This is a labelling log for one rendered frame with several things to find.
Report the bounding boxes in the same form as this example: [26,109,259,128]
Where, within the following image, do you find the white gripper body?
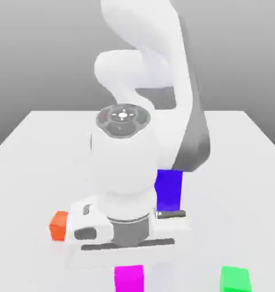
[64,216,193,270]

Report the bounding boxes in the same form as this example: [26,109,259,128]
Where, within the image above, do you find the small magenta cube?
[114,265,144,292]

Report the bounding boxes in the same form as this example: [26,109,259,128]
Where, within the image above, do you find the small orange cube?
[48,210,69,242]

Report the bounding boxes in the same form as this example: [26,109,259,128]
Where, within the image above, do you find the large blue box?
[155,169,183,212]

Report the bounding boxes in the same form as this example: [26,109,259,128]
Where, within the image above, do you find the small green cube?
[220,266,253,292]

